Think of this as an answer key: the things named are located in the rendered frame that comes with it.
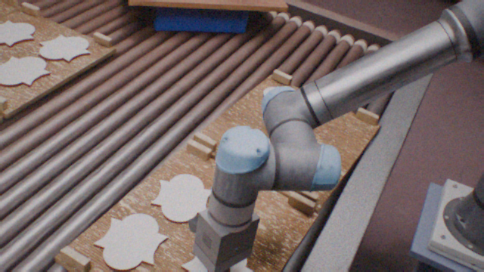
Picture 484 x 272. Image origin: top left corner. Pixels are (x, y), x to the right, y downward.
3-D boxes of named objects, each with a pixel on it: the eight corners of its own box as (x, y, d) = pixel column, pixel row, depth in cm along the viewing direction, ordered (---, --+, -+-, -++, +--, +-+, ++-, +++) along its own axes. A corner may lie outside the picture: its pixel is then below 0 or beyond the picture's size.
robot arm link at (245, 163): (280, 156, 76) (222, 155, 74) (267, 208, 83) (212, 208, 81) (271, 122, 82) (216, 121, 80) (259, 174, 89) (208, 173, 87)
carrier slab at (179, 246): (317, 218, 115) (319, 214, 114) (216, 369, 85) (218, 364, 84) (185, 149, 126) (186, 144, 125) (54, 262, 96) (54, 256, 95)
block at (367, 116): (376, 123, 144) (380, 115, 142) (374, 127, 143) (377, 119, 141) (357, 114, 146) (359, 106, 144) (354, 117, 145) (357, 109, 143)
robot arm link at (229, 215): (202, 184, 85) (241, 168, 89) (199, 205, 87) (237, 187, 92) (230, 214, 81) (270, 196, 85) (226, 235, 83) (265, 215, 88)
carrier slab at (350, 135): (379, 129, 145) (380, 125, 144) (316, 216, 115) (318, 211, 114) (269, 79, 156) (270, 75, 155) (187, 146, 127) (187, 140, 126)
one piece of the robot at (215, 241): (225, 160, 93) (214, 222, 103) (183, 177, 88) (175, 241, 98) (269, 203, 87) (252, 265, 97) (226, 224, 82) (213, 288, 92)
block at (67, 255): (92, 269, 94) (91, 260, 92) (85, 276, 93) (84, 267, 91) (66, 252, 96) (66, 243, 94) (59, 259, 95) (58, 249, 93)
